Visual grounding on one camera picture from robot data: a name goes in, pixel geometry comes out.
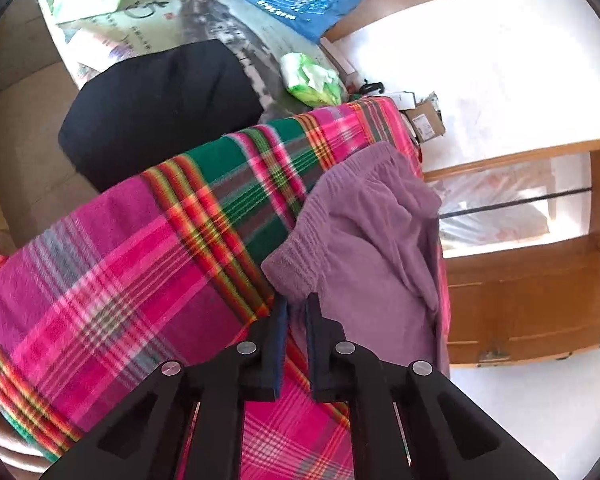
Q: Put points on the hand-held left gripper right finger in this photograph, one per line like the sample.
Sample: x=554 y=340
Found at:
x=314 y=345

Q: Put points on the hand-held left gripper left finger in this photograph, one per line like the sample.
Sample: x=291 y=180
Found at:
x=279 y=345

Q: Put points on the purple fleece pants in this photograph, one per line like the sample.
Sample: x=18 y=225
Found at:
x=360 y=240

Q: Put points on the pink green plaid blanket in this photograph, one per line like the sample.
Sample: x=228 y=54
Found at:
x=105 y=285

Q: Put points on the clear plastic door curtain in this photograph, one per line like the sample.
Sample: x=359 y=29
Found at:
x=500 y=210

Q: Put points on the cardboard box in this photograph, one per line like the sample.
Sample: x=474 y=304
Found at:
x=425 y=122

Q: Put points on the black cushion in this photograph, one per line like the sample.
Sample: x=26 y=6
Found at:
x=155 y=110

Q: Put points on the desk with printed cover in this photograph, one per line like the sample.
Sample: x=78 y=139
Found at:
x=190 y=15

